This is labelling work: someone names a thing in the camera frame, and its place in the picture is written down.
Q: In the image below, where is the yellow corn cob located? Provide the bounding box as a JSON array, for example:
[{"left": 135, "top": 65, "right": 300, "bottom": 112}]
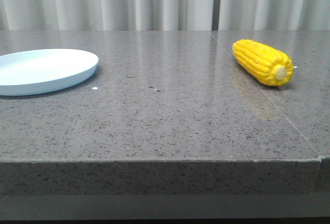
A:
[{"left": 233, "top": 39, "right": 294, "bottom": 87}]

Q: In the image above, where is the light blue round plate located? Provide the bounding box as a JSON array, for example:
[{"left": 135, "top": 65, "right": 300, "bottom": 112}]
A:
[{"left": 1, "top": 49, "right": 98, "bottom": 96}]

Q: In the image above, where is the white pleated curtain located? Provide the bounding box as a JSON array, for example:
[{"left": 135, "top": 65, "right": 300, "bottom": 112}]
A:
[{"left": 1, "top": 0, "right": 329, "bottom": 30}]

